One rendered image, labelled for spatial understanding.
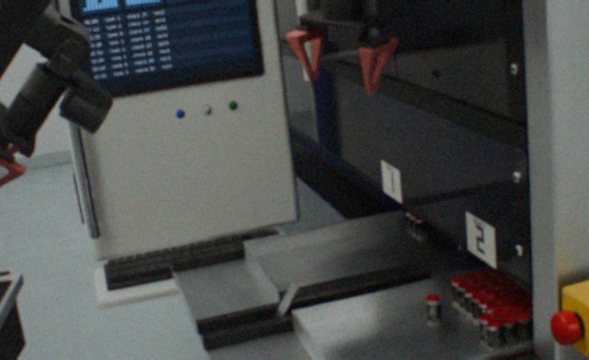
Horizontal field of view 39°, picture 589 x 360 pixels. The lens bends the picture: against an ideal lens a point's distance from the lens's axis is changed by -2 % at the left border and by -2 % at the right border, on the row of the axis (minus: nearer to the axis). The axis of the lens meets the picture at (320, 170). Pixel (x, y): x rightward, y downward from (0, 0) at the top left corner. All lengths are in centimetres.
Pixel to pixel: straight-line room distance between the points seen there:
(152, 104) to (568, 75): 109
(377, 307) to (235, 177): 70
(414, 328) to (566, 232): 33
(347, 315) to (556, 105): 51
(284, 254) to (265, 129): 41
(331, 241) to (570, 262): 69
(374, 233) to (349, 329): 41
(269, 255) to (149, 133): 44
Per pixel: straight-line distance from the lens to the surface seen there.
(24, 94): 128
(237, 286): 150
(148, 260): 184
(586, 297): 102
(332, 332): 129
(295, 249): 162
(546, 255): 107
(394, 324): 130
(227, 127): 190
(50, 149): 653
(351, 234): 166
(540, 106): 101
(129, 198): 191
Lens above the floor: 147
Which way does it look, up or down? 16 degrees down
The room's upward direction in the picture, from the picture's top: 6 degrees counter-clockwise
